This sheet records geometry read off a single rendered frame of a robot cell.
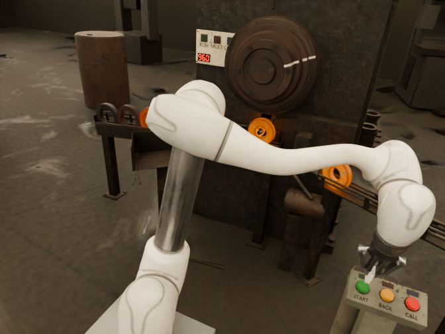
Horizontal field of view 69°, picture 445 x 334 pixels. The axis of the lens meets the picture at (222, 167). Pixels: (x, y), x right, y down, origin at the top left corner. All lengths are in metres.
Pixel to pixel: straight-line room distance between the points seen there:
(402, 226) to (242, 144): 0.41
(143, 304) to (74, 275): 1.12
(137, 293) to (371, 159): 0.73
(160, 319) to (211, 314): 0.81
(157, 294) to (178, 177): 0.34
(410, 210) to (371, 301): 0.50
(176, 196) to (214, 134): 0.33
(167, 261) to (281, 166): 0.54
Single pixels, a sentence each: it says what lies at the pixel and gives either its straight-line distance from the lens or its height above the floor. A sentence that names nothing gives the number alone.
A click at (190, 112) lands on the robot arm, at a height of 1.21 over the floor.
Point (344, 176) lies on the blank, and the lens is 1.59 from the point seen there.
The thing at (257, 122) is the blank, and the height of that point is 0.82.
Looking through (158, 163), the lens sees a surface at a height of 0.60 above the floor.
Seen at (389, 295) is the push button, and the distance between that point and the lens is 1.25.
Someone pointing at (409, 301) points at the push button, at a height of 0.61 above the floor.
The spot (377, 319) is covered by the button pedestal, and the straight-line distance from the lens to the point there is 1.28.
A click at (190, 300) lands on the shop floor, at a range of 1.85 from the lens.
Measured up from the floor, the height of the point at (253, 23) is 1.31.
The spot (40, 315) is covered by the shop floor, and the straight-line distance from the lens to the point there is 1.95.
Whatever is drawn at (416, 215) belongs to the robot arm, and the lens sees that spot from 0.82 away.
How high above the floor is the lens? 1.45
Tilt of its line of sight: 29 degrees down
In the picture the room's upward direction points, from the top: 4 degrees clockwise
